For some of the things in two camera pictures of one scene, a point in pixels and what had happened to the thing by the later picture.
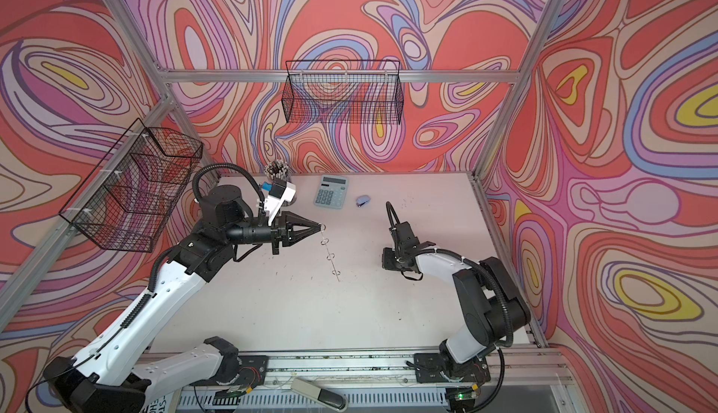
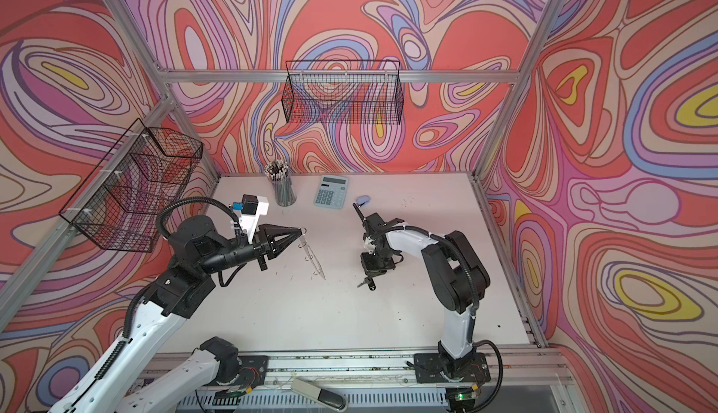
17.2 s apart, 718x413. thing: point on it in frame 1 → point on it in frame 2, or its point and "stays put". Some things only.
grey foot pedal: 317,394 stays put
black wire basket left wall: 133,197 stays put
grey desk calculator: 332,192 stays put
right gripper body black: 393,260 → 379,261
